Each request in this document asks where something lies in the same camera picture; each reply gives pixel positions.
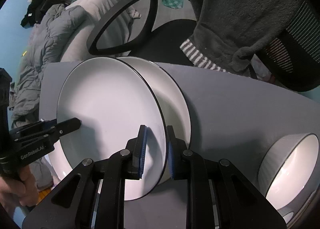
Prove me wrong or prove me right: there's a white plate with black rim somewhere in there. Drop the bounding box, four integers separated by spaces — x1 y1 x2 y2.
49 57 167 201

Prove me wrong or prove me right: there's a black mesh office chair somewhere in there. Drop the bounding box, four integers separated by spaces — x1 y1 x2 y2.
87 0 319 92

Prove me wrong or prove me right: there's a white ribbed small bowl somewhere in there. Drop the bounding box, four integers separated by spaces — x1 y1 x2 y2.
258 133 319 210

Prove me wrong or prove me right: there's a person's left hand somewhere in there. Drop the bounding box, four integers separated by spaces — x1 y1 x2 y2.
1 166 39 213

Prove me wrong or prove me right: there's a grey puffer jacket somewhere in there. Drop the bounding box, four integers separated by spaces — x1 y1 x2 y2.
10 4 89 190

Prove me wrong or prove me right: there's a grey pillow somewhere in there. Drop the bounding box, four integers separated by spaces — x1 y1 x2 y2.
60 0 141 62

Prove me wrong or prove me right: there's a dark grey fleece garment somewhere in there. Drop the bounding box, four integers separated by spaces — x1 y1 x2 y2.
177 0 319 76

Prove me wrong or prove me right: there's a large white plate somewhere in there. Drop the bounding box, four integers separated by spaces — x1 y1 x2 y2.
47 57 192 185

